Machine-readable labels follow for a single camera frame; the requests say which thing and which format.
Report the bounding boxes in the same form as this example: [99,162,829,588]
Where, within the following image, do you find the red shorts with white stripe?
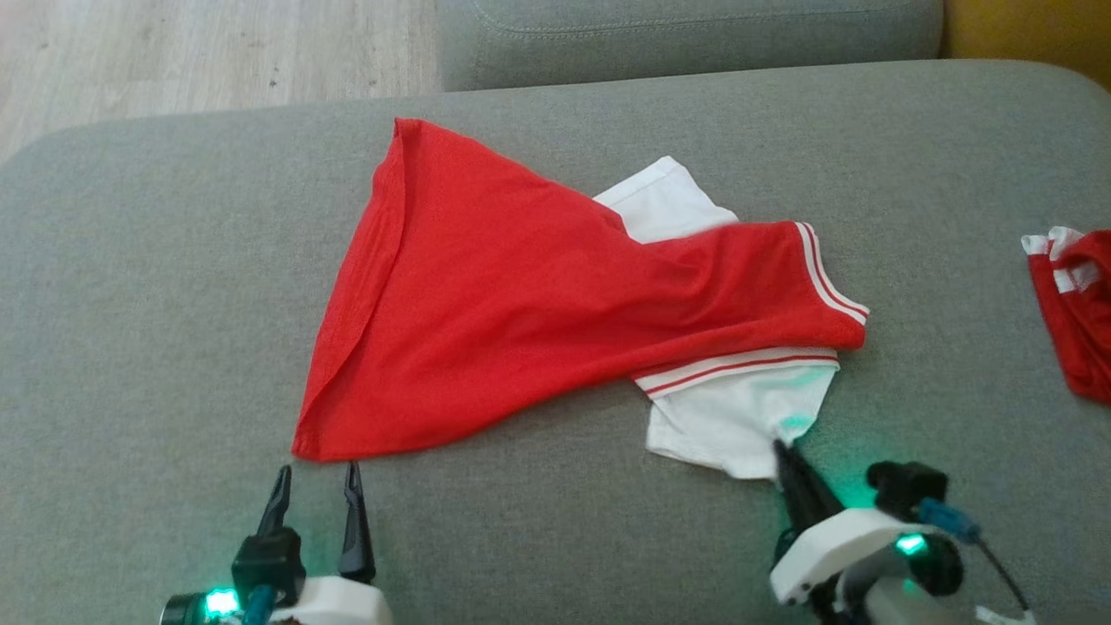
[1021,226,1111,405]

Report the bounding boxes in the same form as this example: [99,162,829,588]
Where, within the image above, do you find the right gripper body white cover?
[770,508,964,625]

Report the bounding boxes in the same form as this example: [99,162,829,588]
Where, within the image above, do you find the red shirt with white sleeves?
[291,117,871,481]

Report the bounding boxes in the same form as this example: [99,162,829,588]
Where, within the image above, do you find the large grey sofa seat cushion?
[0,59,1111,625]

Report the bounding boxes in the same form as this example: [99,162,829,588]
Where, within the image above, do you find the grey cushion with stitched seam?
[437,0,945,93]

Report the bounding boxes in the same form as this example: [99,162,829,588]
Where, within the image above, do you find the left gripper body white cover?
[161,575,393,625]

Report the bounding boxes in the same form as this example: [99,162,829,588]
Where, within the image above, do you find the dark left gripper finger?
[256,464,293,539]
[337,460,378,584]

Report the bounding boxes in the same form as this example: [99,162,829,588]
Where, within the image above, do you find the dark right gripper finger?
[772,439,818,533]
[785,444,845,525]

